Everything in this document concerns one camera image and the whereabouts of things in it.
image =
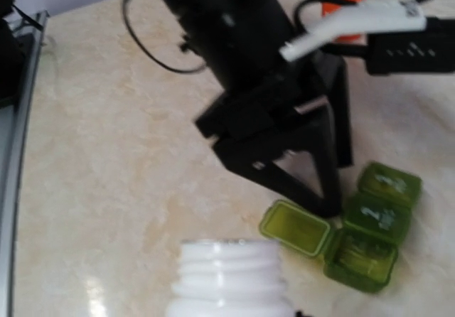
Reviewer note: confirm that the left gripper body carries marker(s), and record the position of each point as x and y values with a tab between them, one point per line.
282	110

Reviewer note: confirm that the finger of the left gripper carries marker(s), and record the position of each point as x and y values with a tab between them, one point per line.
331	79
254	158

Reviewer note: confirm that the small white pill bottle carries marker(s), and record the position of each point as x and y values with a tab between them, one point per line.
229	278

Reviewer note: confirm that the green pill organizer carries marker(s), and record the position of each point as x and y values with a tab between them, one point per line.
362	252

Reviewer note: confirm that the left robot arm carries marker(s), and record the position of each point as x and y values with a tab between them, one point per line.
239	41

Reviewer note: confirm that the front aluminium rail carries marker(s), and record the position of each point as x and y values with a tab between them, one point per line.
14	124

